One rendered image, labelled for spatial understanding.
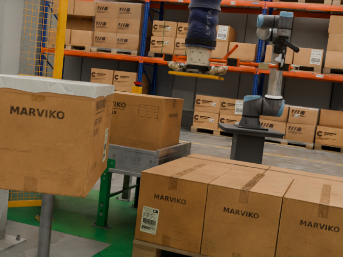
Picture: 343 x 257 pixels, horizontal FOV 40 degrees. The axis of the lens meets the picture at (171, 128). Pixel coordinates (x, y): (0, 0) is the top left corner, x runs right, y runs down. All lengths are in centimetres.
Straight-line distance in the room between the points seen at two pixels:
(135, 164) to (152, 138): 23
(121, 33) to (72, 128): 977
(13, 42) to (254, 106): 209
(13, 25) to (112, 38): 870
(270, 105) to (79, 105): 259
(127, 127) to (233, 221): 117
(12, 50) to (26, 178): 125
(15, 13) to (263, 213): 176
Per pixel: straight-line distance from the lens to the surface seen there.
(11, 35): 286
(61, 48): 337
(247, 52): 1057
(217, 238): 264
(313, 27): 1182
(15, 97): 173
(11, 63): 287
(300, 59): 1045
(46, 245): 211
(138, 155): 320
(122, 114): 339
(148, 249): 279
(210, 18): 335
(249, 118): 406
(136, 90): 408
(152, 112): 329
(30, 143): 173
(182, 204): 265
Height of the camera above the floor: 106
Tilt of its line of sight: 5 degrees down
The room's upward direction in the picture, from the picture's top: 6 degrees clockwise
